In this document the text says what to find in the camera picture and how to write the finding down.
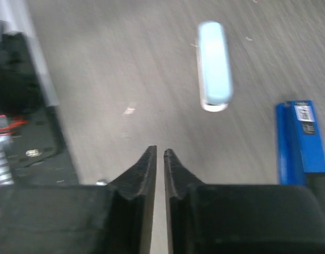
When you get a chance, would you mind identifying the light blue small stapler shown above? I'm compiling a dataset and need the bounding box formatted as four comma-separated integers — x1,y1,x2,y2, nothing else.
195,21,234,113

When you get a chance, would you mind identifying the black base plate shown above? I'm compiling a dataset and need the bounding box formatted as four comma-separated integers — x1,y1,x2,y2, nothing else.
0,31,78,185

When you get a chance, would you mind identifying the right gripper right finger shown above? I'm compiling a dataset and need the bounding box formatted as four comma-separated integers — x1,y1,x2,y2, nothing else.
164,149,204,253

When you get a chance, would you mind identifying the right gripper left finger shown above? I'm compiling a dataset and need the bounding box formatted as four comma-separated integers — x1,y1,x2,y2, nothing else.
106,146,157,253

